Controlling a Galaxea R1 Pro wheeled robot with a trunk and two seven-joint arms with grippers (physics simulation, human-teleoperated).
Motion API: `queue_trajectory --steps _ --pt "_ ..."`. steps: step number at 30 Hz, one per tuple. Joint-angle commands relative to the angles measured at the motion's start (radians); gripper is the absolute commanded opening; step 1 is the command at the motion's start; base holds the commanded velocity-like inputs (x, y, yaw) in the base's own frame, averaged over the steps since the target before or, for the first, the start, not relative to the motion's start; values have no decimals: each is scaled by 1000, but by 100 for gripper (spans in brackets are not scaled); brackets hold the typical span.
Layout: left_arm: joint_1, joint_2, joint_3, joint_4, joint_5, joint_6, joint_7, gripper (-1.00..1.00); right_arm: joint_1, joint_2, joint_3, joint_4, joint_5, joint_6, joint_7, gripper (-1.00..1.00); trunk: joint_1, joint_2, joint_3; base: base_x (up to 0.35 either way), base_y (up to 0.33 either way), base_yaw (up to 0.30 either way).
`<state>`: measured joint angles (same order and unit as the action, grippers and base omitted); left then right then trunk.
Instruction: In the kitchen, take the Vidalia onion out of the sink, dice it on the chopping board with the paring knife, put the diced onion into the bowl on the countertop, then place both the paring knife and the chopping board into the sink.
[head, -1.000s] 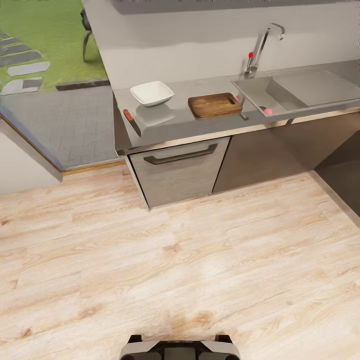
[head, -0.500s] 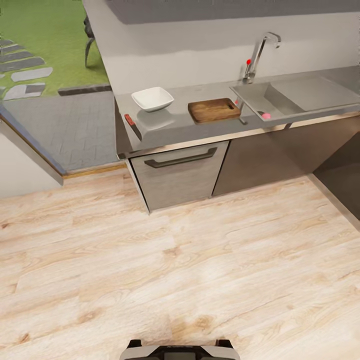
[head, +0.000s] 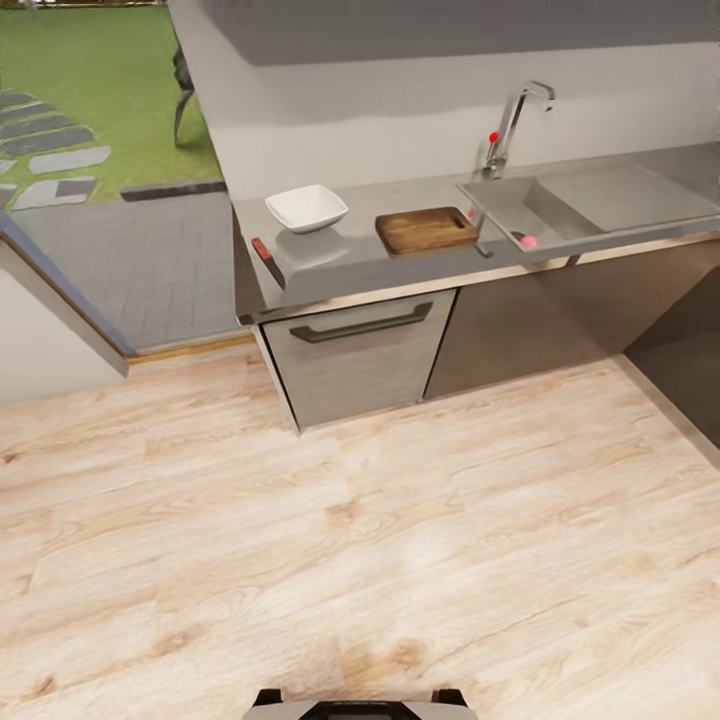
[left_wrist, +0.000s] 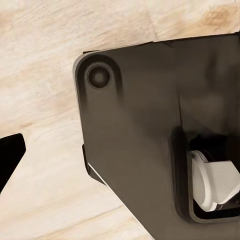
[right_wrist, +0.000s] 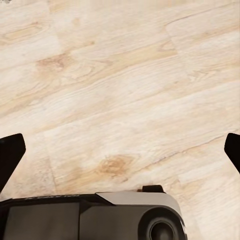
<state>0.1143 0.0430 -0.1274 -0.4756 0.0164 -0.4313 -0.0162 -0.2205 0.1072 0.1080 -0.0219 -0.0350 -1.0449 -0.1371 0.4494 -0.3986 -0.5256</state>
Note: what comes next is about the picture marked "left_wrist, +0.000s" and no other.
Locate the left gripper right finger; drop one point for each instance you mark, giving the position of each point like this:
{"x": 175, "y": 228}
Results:
{"x": 232, "y": 149}

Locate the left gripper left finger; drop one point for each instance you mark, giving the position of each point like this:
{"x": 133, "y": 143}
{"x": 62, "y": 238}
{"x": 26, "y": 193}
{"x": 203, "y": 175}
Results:
{"x": 12, "y": 149}

